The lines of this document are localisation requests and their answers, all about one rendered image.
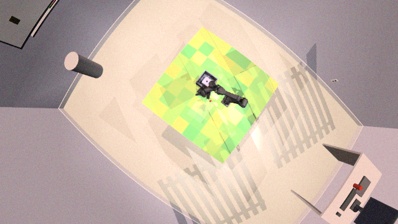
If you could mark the white plate with hole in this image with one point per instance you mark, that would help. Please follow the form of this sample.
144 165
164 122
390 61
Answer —
206 81

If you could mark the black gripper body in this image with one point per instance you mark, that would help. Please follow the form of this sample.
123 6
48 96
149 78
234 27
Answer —
205 90

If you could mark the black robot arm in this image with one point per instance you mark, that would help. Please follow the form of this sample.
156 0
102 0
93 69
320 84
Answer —
229 98

